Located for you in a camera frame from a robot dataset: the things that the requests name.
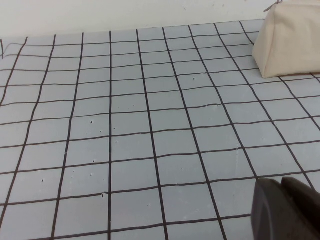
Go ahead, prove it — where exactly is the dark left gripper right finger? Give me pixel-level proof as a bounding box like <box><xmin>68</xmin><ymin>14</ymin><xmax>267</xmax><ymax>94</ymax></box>
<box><xmin>280</xmin><ymin>176</ymin><xmax>320</xmax><ymax>240</ymax></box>

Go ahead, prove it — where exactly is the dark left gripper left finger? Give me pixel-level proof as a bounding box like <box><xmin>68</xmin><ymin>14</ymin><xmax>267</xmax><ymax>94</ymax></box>
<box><xmin>251</xmin><ymin>178</ymin><xmax>297</xmax><ymax>240</ymax></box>

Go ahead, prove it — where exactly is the cream canvas pencil case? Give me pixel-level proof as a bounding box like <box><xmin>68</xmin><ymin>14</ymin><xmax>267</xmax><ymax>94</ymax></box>
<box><xmin>251</xmin><ymin>0</ymin><xmax>320</xmax><ymax>79</ymax></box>

